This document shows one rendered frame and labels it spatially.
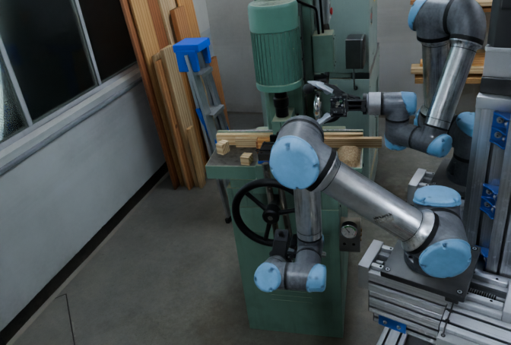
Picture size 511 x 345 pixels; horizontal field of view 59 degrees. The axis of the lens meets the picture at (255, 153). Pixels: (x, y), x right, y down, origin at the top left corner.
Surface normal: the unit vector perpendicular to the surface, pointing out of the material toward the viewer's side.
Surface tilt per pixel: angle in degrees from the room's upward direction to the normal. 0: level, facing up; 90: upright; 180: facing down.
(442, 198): 8
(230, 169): 90
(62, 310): 1
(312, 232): 91
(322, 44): 90
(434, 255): 95
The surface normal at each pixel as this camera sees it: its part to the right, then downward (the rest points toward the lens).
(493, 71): -0.55, 0.44
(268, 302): -0.22, 0.48
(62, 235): 0.94, 0.06
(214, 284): -0.12, -0.88
